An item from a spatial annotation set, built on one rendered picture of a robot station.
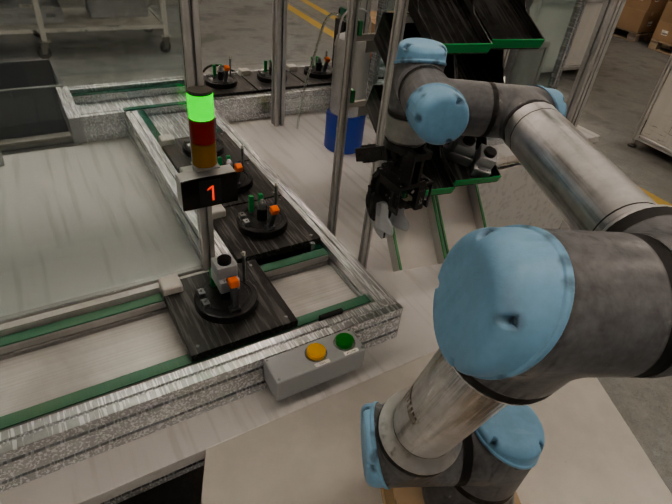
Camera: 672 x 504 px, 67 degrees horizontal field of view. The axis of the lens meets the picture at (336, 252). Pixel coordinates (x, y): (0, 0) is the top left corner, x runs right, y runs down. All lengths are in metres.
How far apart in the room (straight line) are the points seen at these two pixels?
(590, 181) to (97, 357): 0.98
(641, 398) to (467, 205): 1.57
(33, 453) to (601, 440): 1.10
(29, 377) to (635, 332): 1.06
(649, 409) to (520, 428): 1.94
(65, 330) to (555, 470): 1.05
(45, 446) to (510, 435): 0.77
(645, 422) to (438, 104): 2.15
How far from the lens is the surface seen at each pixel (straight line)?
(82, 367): 1.19
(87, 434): 1.06
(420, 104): 0.69
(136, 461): 1.09
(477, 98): 0.73
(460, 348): 0.41
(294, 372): 1.05
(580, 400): 1.33
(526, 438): 0.79
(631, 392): 2.74
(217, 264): 1.10
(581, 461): 1.22
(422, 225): 1.33
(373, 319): 1.18
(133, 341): 1.21
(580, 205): 0.57
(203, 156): 1.08
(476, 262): 0.40
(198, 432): 1.10
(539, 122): 0.69
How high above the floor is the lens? 1.77
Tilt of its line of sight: 37 degrees down
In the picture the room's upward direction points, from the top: 6 degrees clockwise
